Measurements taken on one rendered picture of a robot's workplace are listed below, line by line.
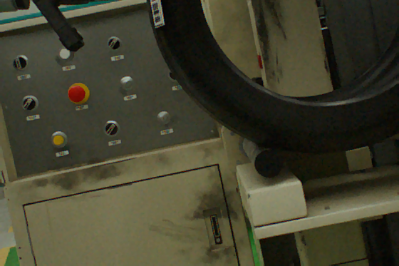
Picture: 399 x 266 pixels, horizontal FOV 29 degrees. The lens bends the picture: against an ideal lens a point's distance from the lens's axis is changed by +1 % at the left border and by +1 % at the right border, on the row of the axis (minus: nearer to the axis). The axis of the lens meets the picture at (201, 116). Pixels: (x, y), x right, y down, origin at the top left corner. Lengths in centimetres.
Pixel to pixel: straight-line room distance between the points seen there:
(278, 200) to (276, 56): 44
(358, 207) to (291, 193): 11
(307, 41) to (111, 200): 62
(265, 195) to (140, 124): 71
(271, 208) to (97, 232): 73
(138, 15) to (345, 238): 72
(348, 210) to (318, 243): 39
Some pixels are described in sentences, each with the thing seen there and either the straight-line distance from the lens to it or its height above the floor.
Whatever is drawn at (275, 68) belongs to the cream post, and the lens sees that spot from 157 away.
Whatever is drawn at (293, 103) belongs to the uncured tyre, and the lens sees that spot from 119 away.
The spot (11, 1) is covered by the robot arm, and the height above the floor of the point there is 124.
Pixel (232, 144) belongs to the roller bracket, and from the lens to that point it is 155.
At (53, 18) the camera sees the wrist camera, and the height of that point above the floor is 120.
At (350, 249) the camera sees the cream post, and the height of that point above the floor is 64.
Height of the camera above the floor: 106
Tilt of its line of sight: 3 degrees down
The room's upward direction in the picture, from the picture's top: 12 degrees counter-clockwise
